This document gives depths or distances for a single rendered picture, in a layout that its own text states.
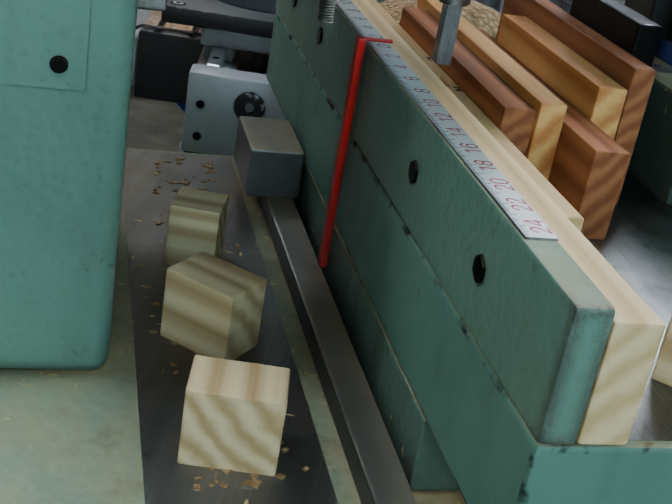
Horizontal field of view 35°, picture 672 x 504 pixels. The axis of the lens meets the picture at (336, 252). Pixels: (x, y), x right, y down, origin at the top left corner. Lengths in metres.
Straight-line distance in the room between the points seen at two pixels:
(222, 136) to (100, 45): 0.69
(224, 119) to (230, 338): 0.62
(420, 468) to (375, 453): 0.02
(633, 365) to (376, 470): 0.16
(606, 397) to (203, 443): 0.20
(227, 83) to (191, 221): 0.51
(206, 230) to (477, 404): 0.28
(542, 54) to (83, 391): 0.33
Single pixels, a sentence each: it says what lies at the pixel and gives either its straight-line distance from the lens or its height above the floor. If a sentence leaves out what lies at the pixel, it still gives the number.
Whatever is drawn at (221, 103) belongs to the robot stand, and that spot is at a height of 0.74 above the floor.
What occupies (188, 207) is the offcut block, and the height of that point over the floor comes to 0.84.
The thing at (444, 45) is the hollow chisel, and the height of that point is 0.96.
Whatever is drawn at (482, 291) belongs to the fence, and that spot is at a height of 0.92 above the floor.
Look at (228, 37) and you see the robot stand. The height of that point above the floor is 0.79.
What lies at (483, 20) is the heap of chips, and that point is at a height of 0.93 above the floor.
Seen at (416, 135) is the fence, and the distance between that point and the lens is 0.52.
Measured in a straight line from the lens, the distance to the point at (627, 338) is 0.37.
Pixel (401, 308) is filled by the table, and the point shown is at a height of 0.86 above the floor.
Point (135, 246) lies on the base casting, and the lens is 0.69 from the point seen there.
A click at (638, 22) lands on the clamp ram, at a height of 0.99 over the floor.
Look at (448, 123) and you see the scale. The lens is 0.51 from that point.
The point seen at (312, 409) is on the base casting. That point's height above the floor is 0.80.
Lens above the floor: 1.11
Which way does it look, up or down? 25 degrees down
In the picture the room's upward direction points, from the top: 10 degrees clockwise
